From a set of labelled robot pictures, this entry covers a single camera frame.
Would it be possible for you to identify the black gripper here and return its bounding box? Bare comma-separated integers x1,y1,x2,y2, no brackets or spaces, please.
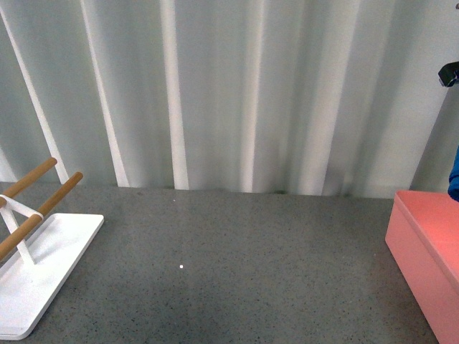
438,61,459,87

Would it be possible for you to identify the blue microfiber cloth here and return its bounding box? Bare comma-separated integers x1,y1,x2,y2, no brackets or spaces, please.
448,148,459,202

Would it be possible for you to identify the white pleated curtain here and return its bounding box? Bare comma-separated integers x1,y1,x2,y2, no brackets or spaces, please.
1,1,458,197

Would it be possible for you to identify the pink plastic bin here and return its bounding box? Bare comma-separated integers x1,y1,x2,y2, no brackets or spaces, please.
385,191,458,343

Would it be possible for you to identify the left wooden rack bar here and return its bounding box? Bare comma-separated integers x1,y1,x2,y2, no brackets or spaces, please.
2,158,57,199

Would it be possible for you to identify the wooden rack bar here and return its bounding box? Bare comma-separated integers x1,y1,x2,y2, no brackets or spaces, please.
2,158,57,199
1,172,83,260

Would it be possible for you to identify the right wooden rack bar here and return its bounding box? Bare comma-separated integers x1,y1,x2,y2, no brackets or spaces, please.
1,172,83,260

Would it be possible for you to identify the white rack stand base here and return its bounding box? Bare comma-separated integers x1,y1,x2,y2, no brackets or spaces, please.
1,213,104,340

